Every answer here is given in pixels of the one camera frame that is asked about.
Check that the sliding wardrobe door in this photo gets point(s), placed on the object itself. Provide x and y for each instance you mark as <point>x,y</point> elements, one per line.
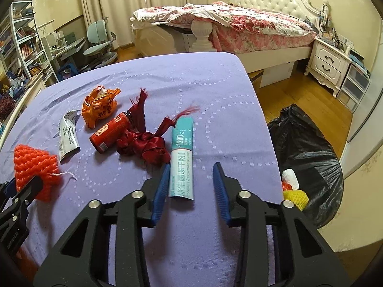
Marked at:
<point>365,134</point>

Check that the orange-red foam fruit net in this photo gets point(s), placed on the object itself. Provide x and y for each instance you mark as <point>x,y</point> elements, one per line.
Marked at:
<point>30,162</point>

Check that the teal white long packet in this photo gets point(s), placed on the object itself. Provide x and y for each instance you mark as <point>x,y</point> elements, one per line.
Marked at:
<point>181,176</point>

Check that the black trash bag bin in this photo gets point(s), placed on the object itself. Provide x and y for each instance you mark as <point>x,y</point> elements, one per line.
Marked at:
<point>300,145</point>

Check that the purple tablecloth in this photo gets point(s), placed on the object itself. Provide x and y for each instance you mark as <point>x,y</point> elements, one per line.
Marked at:
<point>191,245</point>

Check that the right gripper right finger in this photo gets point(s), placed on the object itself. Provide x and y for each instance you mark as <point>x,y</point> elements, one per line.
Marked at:
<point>302,256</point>

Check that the plastic drawer unit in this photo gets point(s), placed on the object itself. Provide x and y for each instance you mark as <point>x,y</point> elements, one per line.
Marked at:
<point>354,87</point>

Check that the light blue desk chair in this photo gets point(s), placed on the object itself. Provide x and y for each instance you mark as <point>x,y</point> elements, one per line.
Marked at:
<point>101,40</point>

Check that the white crumpled small packet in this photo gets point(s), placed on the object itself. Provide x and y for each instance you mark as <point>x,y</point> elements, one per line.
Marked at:
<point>67,137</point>

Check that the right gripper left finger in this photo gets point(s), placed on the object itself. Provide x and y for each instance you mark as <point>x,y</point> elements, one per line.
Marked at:
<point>80,256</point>

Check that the white box under bed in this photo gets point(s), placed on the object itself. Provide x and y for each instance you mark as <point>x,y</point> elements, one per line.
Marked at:
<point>276,74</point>

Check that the white paper ball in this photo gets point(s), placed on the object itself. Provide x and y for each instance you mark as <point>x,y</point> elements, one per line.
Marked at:
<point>289,178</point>

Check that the white bookshelf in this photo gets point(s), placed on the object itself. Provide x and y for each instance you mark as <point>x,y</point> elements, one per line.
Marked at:
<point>22,52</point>

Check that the white study desk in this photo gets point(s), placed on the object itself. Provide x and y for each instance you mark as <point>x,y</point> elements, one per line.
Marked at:
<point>58,51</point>

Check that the orange snack bag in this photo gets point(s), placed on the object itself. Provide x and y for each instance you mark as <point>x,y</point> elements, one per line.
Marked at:
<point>99,105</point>

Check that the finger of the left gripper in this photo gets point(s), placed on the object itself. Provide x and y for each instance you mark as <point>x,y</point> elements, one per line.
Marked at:
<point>8,189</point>
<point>24,197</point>

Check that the pink floral quilt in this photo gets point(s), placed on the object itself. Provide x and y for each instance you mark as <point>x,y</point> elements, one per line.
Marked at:
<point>235,29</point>

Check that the white nightstand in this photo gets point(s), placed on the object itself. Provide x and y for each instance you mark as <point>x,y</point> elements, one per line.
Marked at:
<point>328,65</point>

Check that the yellow foam fruit net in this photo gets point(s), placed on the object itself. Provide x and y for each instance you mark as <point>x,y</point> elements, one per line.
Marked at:
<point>298,197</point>

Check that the red cylindrical can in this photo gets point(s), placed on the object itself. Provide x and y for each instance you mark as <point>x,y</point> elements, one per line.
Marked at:
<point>106,136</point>

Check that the white bed frame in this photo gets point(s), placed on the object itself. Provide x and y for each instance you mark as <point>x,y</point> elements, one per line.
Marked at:
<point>163,39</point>

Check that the dark red ribbon bow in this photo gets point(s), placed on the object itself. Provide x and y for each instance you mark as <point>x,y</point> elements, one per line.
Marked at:
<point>136,140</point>

